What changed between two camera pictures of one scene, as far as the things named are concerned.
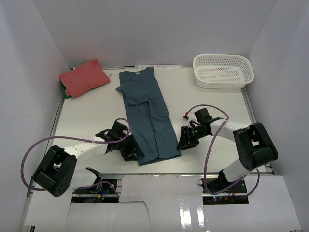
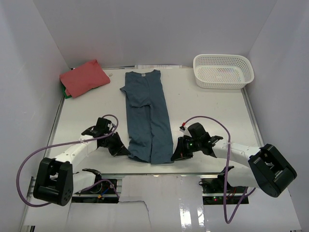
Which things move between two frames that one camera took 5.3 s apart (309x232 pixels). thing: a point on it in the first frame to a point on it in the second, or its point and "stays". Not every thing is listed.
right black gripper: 185,131 to 178,153
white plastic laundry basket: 222,71 stays
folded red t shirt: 83,79 stays
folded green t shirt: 66,96 stays
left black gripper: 133,147 to 119,149
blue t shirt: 152,129 stays
